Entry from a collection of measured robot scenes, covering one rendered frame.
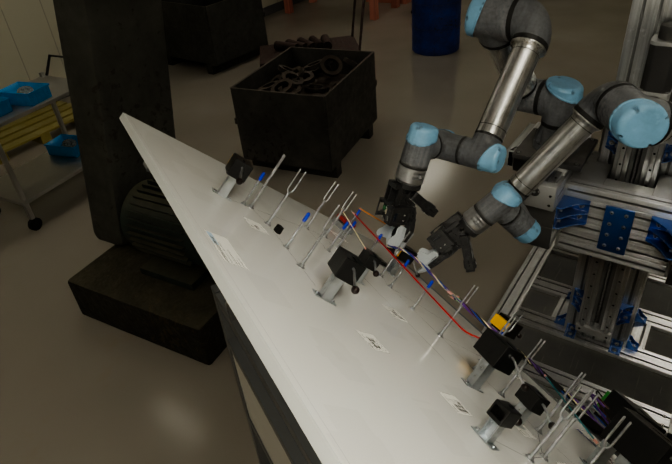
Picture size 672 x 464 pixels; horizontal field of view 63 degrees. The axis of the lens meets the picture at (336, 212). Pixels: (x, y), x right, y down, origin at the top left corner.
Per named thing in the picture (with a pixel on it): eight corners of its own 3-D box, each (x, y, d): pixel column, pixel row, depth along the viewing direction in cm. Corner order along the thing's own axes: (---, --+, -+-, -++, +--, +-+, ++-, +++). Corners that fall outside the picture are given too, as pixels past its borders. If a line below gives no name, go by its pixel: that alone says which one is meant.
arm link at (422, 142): (447, 129, 140) (430, 131, 134) (434, 169, 144) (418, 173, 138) (421, 119, 144) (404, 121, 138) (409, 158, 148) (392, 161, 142)
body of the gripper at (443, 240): (428, 233, 163) (459, 208, 159) (447, 255, 163) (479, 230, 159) (424, 240, 156) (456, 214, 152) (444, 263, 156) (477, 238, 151)
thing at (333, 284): (324, 315, 88) (355, 270, 87) (310, 285, 98) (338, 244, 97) (346, 327, 90) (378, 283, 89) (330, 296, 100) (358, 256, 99)
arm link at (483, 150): (571, 17, 147) (500, 182, 143) (532, 13, 153) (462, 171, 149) (566, -10, 137) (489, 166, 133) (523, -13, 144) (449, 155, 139)
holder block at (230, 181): (213, 201, 109) (237, 163, 108) (211, 186, 119) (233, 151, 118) (233, 212, 111) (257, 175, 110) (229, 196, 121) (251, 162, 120)
